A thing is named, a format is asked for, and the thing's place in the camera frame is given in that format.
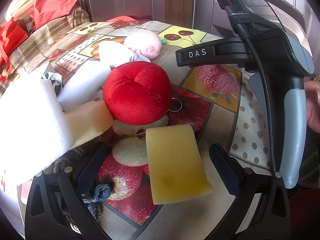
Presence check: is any blue grey knotted rope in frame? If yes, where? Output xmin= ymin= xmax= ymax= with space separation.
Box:
xmin=81 ymin=182 xmax=112 ymax=221

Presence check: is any thick white foam slab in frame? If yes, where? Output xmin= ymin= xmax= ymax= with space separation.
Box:
xmin=1 ymin=78 xmax=75 ymax=185

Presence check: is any pink fluffy pouch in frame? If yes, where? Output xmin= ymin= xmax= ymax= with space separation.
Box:
xmin=123 ymin=29 xmax=162 ymax=60

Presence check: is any cream hexagonal sponge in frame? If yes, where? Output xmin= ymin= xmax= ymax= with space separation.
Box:
xmin=65 ymin=101 xmax=114 ymax=149

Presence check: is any yellow green scouring sponge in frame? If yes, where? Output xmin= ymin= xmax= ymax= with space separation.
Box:
xmin=145 ymin=124 xmax=213 ymax=205

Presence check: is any red plush ball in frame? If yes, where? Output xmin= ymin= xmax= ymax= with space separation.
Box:
xmin=103 ymin=61 xmax=173 ymax=125

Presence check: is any black white cow-print cloth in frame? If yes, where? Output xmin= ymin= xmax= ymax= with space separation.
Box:
xmin=41 ymin=72 xmax=63 ymax=96

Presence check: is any white foam block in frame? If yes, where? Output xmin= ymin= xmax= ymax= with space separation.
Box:
xmin=57 ymin=60 xmax=111 ymax=112

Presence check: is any person's right hand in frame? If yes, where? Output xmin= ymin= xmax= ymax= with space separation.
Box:
xmin=304 ymin=80 xmax=320 ymax=133

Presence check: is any fruit pattern tablecloth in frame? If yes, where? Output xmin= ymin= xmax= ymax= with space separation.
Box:
xmin=14 ymin=18 xmax=270 ymax=239

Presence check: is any plaid covered bench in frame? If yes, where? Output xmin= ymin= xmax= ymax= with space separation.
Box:
xmin=1 ymin=7 xmax=89 ymax=94

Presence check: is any red tote bag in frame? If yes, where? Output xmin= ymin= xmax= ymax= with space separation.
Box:
xmin=1 ymin=17 xmax=28 ymax=82

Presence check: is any red paper bag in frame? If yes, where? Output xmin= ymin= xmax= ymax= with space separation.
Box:
xmin=30 ymin=0 xmax=77 ymax=30

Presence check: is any cream foam roll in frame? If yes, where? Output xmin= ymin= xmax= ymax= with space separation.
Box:
xmin=4 ymin=0 xmax=34 ymax=22

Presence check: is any black cable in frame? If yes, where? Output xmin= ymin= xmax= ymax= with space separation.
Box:
xmin=224 ymin=4 xmax=277 ymax=173

